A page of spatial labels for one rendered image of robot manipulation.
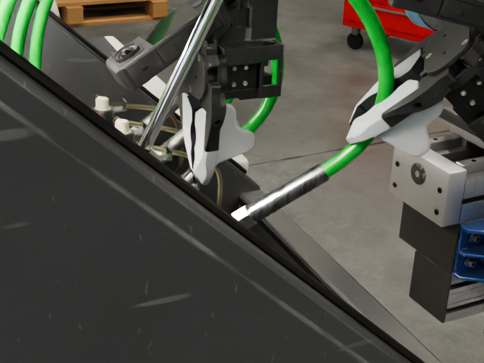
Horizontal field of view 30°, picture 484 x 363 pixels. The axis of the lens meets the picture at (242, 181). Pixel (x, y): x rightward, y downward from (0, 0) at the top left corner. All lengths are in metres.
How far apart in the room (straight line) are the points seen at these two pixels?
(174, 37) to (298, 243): 0.45
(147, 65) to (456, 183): 0.65
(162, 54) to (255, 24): 0.10
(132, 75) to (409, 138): 0.25
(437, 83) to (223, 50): 0.21
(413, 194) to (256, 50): 0.62
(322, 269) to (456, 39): 0.46
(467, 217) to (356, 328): 0.81
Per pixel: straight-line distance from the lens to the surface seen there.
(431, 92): 0.74
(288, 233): 1.22
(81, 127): 0.47
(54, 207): 0.48
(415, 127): 0.78
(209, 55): 0.84
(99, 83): 1.19
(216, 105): 0.84
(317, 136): 4.09
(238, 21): 0.86
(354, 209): 3.45
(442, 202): 1.37
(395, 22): 5.22
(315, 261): 1.16
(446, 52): 0.76
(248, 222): 0.83
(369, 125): 0.78
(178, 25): 0.84
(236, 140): 0.89
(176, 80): 0.51
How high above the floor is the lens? 1.52
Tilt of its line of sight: 25 degrees down
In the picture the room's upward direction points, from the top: 3 degrees clockwise
